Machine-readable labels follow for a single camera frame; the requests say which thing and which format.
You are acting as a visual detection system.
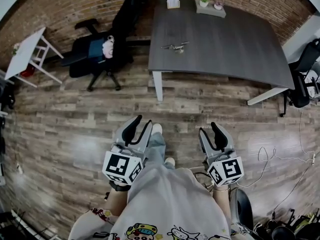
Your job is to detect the small window squeegee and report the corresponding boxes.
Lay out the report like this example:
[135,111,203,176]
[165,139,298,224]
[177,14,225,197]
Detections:
[161,41,190,54]

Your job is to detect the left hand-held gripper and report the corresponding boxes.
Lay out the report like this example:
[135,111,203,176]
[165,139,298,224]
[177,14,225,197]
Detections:
[101,114,153,186]

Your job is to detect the pink plush toy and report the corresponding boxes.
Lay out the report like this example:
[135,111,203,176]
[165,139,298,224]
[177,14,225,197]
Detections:
[101,35,116,59]

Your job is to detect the black office chair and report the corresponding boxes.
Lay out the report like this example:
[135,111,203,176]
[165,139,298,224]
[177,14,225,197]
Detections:
[60,0,155,92]

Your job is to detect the grey tray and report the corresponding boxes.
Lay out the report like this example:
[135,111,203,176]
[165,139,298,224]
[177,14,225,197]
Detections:
[195,0,227,19]

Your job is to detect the black mesh chair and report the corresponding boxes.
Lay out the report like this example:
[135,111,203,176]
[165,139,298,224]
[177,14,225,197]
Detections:
[278,38,320,117]

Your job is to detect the person's left forearm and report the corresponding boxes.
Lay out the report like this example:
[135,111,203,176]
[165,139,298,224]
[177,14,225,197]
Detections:
[103,183,131,217]

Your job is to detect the black wire rack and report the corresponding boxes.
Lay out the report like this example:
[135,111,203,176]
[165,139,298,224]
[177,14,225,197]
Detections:
[0,208,63,240]

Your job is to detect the white side table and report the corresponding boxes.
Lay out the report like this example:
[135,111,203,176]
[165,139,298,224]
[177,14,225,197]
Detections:
[4,26,65,89]

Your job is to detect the grey plastic chair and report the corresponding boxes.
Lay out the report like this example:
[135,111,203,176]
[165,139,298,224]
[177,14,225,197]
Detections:
[229,188,255,231]

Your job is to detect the black wristband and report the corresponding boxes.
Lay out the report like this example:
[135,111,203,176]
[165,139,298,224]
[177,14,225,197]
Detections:
[109,180,132,192]

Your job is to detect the red box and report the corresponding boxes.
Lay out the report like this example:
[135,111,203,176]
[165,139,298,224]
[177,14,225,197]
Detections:
[19,66,36,79]

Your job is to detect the white cartoon print shirt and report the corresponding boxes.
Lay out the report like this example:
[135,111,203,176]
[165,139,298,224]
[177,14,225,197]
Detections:
[69,158,233,240]

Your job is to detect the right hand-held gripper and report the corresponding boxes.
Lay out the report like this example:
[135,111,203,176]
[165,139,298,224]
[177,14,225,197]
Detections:
[198,122,245,187]

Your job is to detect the blue seat cushion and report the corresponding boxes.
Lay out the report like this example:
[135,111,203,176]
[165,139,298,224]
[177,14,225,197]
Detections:
[88,37,107,64]

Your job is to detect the white cable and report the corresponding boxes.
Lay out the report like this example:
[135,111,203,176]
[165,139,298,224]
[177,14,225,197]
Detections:
[239,107,320,189]

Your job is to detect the person's right forearm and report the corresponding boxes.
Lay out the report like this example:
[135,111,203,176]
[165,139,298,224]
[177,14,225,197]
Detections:
[212,186,232,220]

